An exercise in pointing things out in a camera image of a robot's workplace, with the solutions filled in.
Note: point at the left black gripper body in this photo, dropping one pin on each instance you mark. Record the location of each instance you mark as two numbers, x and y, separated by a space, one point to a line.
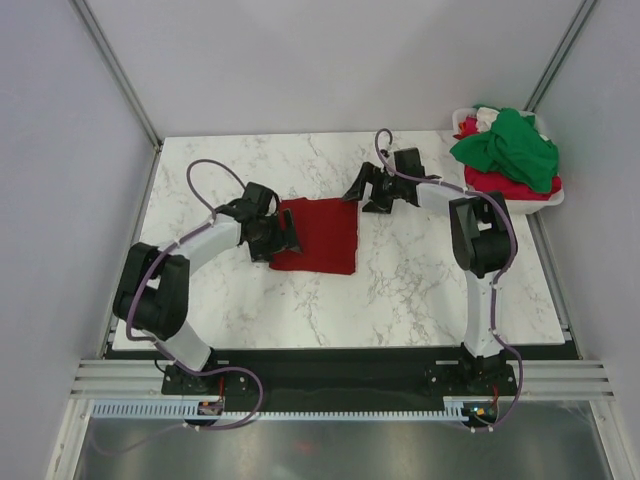
267 238

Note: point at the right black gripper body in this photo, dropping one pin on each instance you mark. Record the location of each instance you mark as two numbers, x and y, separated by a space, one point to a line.
385 190

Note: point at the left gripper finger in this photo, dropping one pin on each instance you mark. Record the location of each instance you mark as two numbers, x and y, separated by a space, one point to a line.
289 227
284 244

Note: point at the dark red t shirt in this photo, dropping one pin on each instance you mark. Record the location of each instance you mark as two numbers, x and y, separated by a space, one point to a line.
327 232

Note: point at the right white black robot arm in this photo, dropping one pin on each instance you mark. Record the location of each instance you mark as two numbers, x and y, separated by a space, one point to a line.
484 246

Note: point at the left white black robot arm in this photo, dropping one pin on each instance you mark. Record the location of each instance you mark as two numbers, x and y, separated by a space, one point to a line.
152 296

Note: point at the bright red t shirt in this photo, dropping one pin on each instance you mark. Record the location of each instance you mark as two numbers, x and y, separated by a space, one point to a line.
511 190

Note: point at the white pink garment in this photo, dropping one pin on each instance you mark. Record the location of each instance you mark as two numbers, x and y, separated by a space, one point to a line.
472 121

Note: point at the green t shirt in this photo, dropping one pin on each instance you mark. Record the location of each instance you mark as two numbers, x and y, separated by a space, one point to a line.
513 147

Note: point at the white laundry basket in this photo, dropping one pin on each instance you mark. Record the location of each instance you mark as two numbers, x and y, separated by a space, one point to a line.
519 207

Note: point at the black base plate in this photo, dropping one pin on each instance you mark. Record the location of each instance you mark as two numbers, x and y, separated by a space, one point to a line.
344 380

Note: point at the right aluminium frame post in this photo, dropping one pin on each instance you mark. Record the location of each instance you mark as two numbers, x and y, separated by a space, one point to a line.
569 39

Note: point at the aluminium frame post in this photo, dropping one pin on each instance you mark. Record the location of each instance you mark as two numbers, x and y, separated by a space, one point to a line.
569 39
108 56

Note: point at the white slotted cable duct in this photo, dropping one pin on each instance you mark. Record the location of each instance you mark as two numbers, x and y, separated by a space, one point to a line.
193 410

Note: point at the left aluminium frame post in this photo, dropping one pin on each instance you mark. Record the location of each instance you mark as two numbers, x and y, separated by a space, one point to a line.
108 56

